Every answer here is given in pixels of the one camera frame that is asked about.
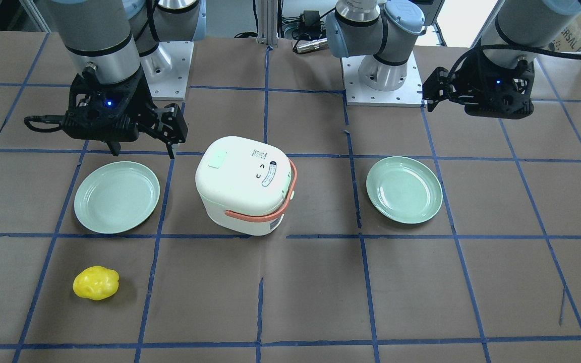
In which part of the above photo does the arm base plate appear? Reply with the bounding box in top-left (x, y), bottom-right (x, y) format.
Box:
top-left (341, 52), bottom-right (423, 107)
top-left (137, 40), bottom-right (194, 101)

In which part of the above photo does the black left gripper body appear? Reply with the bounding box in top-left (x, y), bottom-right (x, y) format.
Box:
top-left (456, 50), bottom-right (535, 119)

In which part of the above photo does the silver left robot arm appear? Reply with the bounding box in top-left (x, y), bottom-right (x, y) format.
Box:
top-left (325, 1), bottom-right (581, 119)

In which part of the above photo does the white rice cooker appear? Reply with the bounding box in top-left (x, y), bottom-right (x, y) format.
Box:
top-left (195, 136), bottom-right (298, 236)

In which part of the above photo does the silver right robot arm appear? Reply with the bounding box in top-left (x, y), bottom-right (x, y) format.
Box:
top-left (24, 1), bottom-right (207, 158)

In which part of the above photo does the yellow toy potato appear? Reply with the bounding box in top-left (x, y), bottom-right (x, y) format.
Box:
top-left (72, 266), bottom-right (120, 301)

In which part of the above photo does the green plate near left arm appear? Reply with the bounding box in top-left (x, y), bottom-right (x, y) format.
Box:
top-left (365, 156), bottom-right (443, 224)

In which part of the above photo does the brown paper mat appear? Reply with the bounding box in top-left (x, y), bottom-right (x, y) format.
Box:
top-left (0, 29), bottom-right (581, 363)

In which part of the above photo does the green plate near right arm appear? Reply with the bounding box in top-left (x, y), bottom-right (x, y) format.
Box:
top-left (74, 161), bottom-right (160, 234)

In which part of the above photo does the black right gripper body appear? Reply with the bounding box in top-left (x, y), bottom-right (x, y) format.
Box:
top-left (62, 65), bottom-right (153, 142)

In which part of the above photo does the aluminium frame post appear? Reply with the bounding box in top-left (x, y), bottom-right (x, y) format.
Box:
top-left (254, 1), bottom-right (282, 48)

